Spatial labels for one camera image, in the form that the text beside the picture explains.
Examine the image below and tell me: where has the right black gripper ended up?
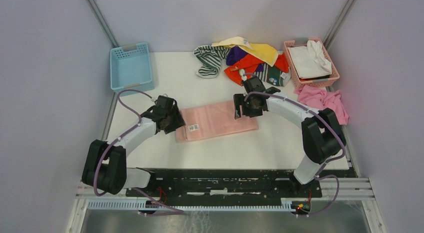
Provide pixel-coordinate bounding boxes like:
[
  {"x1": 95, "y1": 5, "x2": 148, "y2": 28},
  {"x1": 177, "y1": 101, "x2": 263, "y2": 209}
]
[{"x1": 233, "y1": 93, "x2": 263, "y2": 119}]

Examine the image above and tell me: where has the light pink towel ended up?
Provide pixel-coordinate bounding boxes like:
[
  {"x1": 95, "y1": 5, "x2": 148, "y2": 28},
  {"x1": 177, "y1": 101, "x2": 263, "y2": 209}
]
[{"x1": 176, "y1": 100, "x2": 259, "y2": 143}]

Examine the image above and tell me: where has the yellow towel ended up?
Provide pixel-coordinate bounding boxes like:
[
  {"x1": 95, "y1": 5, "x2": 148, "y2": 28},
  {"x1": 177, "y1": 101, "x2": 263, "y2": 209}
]
[{"x1": 211, "y1": 36, "x2": 279, "y2": 67}]

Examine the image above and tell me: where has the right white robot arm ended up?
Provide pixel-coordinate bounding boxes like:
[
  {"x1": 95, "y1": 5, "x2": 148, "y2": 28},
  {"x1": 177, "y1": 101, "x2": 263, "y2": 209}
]
[{"x1": 233, "y1": 73, "x2": 346, "y2": 197}]

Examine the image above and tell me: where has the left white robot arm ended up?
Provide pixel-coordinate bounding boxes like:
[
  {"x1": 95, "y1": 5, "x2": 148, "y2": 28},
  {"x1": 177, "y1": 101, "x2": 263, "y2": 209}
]
[{"x1": 81, "y1": 95, "x2": 186, "y2": 197}]

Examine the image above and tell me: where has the dark green striped towel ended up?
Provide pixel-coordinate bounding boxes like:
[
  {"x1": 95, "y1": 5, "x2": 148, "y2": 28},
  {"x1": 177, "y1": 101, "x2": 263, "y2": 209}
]
[{"x1": 254, "y1": 64, "x2": 291, "y2": 87}]

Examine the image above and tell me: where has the purple towel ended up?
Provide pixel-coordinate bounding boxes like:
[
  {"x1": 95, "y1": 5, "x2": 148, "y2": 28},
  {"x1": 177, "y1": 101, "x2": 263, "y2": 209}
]
[{"x1": 226, "y1": 46, "x2": 264, "y2": 73}]

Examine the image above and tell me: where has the orange towel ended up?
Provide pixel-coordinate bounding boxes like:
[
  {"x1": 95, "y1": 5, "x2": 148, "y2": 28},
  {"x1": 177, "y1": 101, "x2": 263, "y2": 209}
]
[{"x1": 224, "y1": 53, "x2": 291, "y2": 87}]

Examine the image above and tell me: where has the green white striped towel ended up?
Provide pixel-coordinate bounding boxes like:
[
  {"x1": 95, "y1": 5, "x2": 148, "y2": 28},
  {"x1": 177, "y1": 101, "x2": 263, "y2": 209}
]
[{"x1": 193, "y1": 45, "x2": 230, "y2": 79}]

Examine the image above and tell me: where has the bright pink cloth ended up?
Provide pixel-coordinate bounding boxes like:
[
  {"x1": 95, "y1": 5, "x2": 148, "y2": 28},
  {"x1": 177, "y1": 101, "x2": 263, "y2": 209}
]
[{"x1": 294, "y1": 85, "x2": 349, "y2": 126}]

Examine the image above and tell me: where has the blue plastic basket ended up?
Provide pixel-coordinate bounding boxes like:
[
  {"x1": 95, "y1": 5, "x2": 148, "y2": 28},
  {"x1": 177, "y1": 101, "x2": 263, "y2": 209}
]
[{"x1": 109, "y1": 42, "x2": 155, "y2": 93}]

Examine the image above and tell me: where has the white cloth in basket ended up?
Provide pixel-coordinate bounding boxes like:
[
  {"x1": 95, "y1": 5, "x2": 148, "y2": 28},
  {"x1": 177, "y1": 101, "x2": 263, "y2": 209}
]
[{"x1": 288, "y1": 40, "x2": 332, "y2": 80}]

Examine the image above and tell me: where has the pink plastic basket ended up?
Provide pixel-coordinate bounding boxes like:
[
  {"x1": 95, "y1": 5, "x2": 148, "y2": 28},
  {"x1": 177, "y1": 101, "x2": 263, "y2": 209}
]
[{"x1": 283, "y1": 37, "x2": 340, "y2": 89}]

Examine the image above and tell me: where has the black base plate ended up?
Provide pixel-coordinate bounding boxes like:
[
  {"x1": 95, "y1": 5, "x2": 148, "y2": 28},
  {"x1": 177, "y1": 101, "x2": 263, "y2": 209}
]
[{"x1": 142, "y1": 168, "x2": 324, "y2": 207}]

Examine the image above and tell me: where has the white cable duct rail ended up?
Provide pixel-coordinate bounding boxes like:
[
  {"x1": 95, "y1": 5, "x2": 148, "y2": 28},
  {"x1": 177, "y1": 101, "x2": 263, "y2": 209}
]
[{"x1": 87, "y1": 199, "x2": 295, "y2": 213}]

